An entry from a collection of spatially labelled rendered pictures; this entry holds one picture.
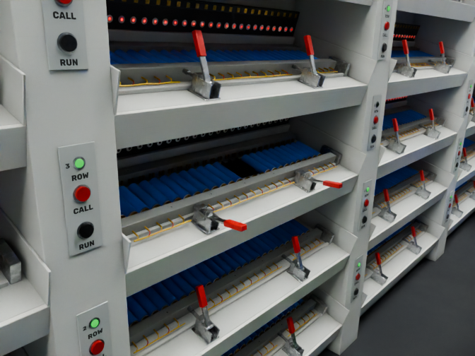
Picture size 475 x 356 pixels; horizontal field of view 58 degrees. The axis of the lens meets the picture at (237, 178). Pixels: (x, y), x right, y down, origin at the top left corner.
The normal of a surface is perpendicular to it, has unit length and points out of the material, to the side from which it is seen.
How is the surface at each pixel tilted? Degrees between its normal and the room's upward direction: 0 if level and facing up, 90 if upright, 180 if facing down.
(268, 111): 107
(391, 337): 0
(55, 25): 90
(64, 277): 90
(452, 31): 90
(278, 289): 17
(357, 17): 90
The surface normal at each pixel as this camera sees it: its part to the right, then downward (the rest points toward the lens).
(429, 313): 0.02, -0.95
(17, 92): -0.68, 0.21
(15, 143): 0.70, 0.48
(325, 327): 0.22, -0.85
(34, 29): 0.74, 0.22
